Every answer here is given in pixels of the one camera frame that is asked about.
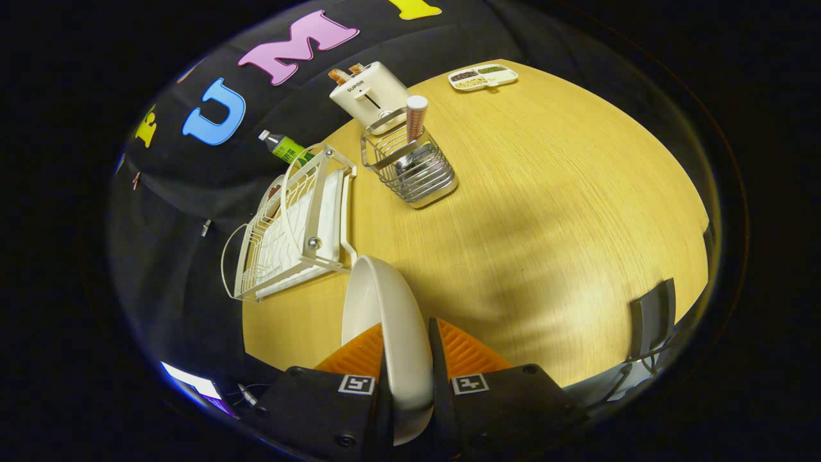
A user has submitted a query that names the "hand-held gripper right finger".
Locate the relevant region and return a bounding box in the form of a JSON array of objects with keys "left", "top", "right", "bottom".
[{"left": 428, "top": 318, "right": 589, "bottom": 461}]

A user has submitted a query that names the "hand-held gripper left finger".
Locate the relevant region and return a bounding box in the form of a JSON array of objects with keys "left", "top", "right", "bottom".
[{"left": 253, "top": 323, "right": 394, "bottom": 462}]

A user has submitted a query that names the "white plate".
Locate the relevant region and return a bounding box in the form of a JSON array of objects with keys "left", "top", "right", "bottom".
[{"left": 341, "top": 254, "right": 436, "bottom": 447}]

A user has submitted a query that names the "white wire dish rack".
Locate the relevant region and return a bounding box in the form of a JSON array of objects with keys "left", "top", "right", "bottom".
[{"left": 221, "top": 142, "right": 359, "bottom": 304}]

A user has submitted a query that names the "metal wire basket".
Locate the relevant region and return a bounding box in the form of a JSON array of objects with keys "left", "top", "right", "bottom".
[{"left": 360, "top": 107, "right": 460, "bottom": 210}]

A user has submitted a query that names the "spoon with striped handle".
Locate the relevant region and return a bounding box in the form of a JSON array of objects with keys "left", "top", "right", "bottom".
[{"left": 393, "top": 95, "right": 430, "bottom": 178}]

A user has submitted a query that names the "small beige plate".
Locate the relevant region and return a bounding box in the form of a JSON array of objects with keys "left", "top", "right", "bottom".
[{"left": 257, "top": 175, "right": 287, "bottom": 223}]

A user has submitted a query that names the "lit screen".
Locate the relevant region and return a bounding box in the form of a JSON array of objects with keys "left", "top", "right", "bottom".
[{"left": 160, "top": 361, "right": 223, "bottom": 401}]

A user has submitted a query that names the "dark grey chair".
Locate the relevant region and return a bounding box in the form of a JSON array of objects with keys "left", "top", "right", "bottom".
[{"left": 627, "top": 277, "right": 678, "bottom": 364}]

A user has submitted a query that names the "green label plastic bottle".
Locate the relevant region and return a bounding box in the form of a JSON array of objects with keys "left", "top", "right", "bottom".
[{"left": 258, "top": 130, "right": 316, "bottom": 168}]

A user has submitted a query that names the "black backdrop cloth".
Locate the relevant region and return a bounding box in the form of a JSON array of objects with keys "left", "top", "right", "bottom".
[{"left": 106, "top": 0, "right": 539, "bottom": 386}]

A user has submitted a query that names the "white toaster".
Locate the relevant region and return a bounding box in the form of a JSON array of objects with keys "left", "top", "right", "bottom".
[{"left": 328, "top": 61, "right": 412, "bottom": 136}]

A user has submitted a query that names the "white divided bean tray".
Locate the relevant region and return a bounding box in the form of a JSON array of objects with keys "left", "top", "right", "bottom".
[{"left": 447, "top": 63, "right": 520, "bottom": 93}]

